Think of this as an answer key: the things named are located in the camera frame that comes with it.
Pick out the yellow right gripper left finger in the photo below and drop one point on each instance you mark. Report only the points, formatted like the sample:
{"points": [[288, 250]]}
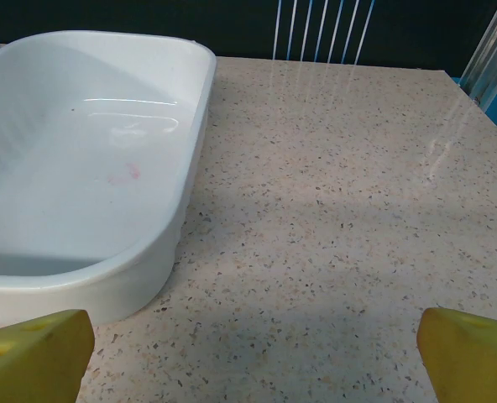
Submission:
{"points": [[30, 365]]}

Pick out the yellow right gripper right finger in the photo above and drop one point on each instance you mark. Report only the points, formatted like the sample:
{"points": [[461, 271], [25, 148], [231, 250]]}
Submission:
{"points": [[471, 365]]}

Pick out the white plastic tray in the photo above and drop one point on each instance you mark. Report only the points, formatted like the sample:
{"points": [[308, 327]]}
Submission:
{"points": [[85, 168]]}

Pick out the aluminium frame post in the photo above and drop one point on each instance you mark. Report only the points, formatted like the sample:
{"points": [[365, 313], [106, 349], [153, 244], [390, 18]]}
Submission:
{"points": [[490, 54]]}

